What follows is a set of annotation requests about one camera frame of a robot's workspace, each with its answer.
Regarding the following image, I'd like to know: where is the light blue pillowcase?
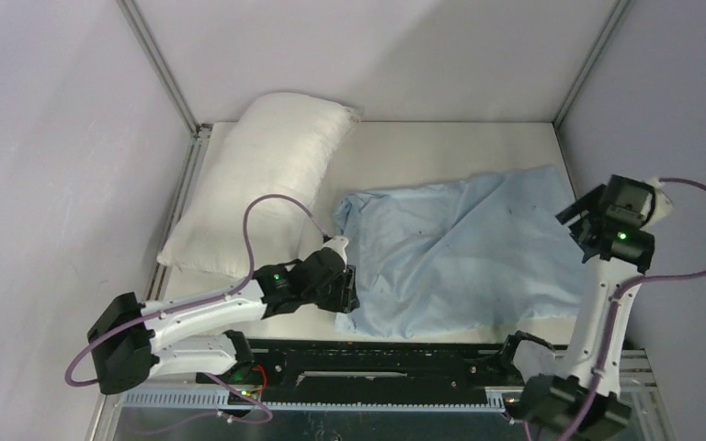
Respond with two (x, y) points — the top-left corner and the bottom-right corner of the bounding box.
(333, 165), (586, 339)

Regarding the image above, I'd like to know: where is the white pillow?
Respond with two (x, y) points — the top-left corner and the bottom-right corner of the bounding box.
(157, 92), (361, 278)

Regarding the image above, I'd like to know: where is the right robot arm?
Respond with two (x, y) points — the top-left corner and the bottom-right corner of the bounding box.
(497, 175), (657, 440)

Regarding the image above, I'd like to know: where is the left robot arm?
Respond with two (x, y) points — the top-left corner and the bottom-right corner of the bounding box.
(87, 247), (359, 395)

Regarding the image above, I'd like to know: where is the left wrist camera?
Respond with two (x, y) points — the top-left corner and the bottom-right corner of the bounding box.
(322, 235), (349, 265)

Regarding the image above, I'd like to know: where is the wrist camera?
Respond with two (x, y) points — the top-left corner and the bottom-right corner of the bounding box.
(322, 235), (349, 265)
(600, 175), (675, 229)

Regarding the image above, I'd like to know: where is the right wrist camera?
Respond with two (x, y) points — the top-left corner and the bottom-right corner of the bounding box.
(600, 175), (675, 229)

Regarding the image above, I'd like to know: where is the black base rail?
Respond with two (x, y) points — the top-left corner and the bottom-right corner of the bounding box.
(221, 339), (525, 404)

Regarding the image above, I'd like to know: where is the left aluminium frame post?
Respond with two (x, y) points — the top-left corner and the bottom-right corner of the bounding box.
(116, 0), (200, 134)

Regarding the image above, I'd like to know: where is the aluminium frame post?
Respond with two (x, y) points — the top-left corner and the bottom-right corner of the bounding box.
(116, 0), (200, 134)
(552, 0), (635, 131)

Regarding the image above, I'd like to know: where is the grey cable duct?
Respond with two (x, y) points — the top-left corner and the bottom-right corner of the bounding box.
(122, 388), (505, 413)

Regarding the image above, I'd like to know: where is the right aluminium frame post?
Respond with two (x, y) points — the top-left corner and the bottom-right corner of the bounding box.
(552, 0), (635, 131)

